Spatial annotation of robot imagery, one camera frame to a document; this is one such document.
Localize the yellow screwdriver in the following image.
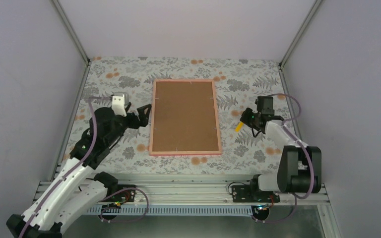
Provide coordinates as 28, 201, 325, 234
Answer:
235, 121, 244, 132

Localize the pink picture frame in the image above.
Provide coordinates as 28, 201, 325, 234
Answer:
149, 79, 222, 156

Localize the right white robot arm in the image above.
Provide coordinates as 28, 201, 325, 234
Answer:
240, 95, 322, 202

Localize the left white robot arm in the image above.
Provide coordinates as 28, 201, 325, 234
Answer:
6, 104, 152, 238

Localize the floral table mat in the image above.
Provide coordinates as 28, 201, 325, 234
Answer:
64, 57, 292, 175

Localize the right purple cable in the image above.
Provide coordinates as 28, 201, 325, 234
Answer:
252, 93, 317, 225

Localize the aluminium mounting rail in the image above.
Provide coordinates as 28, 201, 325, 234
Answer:
33, 174, 330, 205

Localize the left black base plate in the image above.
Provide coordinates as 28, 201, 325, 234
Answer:
106, 184, 136, 203

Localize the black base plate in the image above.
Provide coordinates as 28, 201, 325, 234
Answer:
106, 184, 136, 203
227, 178, 280, 203

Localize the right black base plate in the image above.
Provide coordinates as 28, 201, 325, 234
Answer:
227, 178, 280, 203

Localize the grey slotted cable duct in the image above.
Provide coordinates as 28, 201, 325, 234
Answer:
85, 205, 252, 217

